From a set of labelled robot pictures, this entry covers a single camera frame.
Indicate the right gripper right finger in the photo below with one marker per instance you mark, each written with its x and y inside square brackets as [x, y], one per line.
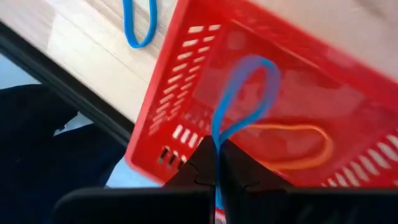
[248, 186]

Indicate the blue silicone wristband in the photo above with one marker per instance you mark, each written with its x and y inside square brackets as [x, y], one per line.
[127, 28]
[222, 105]

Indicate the dark blue bulky object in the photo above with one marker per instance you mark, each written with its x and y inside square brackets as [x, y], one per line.
[31, 140]

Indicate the red plastic basket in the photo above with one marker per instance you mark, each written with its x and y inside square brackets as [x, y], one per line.
[311, 93]

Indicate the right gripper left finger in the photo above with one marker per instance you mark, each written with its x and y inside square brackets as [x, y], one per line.
[192, 174]

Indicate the orange silicone wristband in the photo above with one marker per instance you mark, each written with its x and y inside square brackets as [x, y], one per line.
[298, 165]

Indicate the black table edge bar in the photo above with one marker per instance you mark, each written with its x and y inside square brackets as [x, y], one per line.
[62, 81]

